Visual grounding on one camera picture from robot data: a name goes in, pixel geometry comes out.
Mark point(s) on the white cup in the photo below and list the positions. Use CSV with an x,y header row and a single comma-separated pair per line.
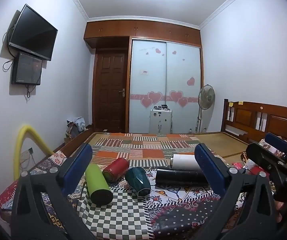
x,y
184,161

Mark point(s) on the wall power outlet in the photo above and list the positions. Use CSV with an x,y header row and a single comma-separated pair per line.
x,y
27,153

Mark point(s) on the brown wooden door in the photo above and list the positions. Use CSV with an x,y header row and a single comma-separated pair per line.
x,y
111,92

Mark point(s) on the pile of bags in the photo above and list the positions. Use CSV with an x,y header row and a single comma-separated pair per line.
x,y
74,126

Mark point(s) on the black cup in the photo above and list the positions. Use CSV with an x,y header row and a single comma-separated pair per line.
x,y
178,177

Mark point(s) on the wooden overhead cabinet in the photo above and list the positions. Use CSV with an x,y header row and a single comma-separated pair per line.
x,y
143,31

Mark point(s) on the white box appliance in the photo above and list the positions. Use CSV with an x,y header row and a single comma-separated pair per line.
x,y
159,121

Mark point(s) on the dark teal faceted cup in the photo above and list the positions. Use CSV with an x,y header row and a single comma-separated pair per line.
x,y
138,180

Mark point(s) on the standing fan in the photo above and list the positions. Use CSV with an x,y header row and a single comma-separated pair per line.
x,y
206,96

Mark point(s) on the wooden bed frame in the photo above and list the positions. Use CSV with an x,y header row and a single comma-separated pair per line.
x,y
278,122

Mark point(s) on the patchwork striped blanket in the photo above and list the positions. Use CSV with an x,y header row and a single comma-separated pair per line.
x,y
148,145

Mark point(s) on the small wall-mounted black monitor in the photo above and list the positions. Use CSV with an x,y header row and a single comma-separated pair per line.
x,y
27,67

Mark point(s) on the dark items on suitcase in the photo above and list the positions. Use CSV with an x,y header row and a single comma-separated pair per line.
x,y
163,107

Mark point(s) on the yellow foam tube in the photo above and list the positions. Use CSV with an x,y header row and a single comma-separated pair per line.
x,y
18,145

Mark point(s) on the dark floral cloth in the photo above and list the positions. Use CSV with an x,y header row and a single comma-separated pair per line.
x,y
183,220

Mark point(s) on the glass wardrobe with heart stickers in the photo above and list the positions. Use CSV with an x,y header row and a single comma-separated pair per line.
x,y
156,75

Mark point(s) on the red cup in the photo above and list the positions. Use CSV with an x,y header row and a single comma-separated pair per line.
x,y
116,170

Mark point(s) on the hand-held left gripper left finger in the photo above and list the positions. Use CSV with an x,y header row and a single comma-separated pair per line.
x,y
79,163

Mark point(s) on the colourful floral quilt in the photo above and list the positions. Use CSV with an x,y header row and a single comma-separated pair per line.
x,y
8,200

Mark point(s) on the wall-mounted black television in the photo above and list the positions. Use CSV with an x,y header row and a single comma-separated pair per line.
x,y
33,33

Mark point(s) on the red packets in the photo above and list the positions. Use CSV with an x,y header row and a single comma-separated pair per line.
x,y
258,171

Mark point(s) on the green cup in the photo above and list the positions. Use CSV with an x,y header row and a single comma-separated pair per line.
x,y
97,185

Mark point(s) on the green white checkered cloth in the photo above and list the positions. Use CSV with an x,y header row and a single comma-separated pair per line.
x,y
118,217

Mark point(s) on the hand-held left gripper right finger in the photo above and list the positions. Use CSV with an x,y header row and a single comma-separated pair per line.
x,y
208,167

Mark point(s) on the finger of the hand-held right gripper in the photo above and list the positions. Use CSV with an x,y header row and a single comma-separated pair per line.
x,y
261,155
277,141

